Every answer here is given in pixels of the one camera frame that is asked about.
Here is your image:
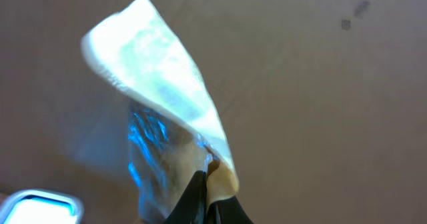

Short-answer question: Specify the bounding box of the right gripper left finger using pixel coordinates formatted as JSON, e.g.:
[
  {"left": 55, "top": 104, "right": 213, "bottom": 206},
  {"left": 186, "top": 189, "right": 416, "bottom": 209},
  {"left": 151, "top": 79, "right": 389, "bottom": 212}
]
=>
[{"left": 165, "top": 171, "right": 207, "bottom": 224}]

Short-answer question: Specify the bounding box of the white barcode scanner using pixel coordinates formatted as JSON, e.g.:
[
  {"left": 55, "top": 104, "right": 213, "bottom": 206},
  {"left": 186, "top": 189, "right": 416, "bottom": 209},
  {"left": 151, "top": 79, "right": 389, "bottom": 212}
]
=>
[{"left": 1, "top": 189, "right": 85, "bottom": 224}]

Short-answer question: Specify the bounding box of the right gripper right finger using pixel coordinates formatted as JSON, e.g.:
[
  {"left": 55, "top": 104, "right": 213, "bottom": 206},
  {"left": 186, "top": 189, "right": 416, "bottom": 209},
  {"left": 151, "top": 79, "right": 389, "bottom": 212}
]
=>
[{"left": 206, "top": 196, "right": 254, "bottom": 224}]

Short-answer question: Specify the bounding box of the beige snack pouch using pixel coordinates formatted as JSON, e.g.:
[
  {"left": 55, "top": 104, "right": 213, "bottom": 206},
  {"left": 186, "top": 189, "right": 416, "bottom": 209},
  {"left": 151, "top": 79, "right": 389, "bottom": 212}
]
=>
[{"left": 81, "top": 0, "right": 240, "bottom": 223}]

